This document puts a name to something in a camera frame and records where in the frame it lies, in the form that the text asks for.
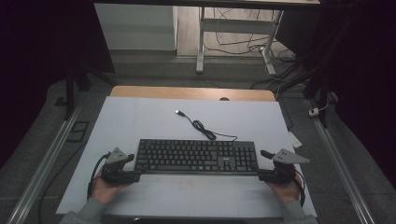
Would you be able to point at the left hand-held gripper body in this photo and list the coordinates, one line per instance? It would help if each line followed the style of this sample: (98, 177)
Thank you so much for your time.
(113, 174)

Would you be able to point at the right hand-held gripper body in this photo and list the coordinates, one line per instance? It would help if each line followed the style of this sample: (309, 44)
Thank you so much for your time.
(285, 172)

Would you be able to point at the black computer keyboard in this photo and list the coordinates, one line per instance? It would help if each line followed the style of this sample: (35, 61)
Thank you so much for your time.
(186, 155)

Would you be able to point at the person's left hand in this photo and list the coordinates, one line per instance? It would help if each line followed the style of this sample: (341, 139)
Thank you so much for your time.
(102, 191)

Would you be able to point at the person's right hand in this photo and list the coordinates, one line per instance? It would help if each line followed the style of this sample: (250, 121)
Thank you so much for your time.
(288, 193)

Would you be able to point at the white paper label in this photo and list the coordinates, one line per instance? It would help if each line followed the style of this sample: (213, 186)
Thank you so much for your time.
(295, 140)

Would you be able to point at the white board sheet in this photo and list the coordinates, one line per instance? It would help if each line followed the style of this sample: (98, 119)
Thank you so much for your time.
(149, 121)

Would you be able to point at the small white box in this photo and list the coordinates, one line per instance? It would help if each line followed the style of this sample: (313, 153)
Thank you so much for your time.
(313, 112)

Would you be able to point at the black metal stand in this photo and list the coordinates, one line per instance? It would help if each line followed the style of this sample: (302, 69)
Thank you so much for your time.
(322, 90)
(70, 93)

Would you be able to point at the white cabinet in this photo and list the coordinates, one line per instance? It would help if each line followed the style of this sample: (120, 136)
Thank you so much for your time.
(137, 28)

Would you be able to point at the aluminium floor rail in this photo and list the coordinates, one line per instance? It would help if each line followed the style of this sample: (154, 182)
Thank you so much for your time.
(46, 165)
(339, 165)

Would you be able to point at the black rectangular floor frame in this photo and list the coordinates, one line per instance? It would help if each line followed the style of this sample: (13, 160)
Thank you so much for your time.
(72, 137)

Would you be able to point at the white metal desk frame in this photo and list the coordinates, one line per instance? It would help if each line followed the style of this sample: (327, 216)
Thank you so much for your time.
(200, 46)

